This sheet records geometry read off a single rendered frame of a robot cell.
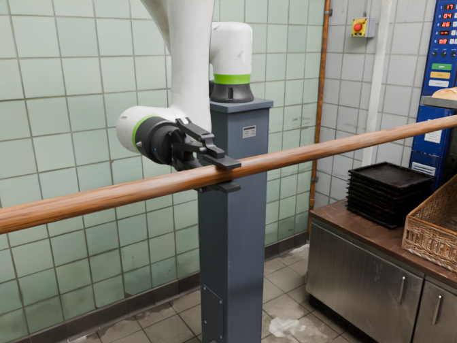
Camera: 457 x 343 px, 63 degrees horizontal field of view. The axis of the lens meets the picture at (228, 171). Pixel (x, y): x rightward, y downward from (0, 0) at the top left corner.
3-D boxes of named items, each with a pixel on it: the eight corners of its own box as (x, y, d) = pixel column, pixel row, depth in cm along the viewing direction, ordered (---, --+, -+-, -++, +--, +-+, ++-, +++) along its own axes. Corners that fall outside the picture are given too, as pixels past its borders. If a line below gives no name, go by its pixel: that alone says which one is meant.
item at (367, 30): (358, 37, 210) (360, 18, 207) (374, 37, 202) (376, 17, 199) (349, 37, 206) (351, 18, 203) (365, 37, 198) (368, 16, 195)
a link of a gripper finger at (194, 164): (171, 154, 70) (171, 160, 71) (200, 181, 63) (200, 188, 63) (190, 150, 73) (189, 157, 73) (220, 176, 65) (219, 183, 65)
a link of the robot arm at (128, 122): (109, 149, 90) (109, 103, 87) (158, 145, 97) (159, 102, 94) (130, 164, 79) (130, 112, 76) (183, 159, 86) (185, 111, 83)
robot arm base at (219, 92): (184, 96, 138) (183, 79, 136) (216, 92, 147) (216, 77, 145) (228, 105, 119) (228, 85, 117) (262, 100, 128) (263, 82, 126)
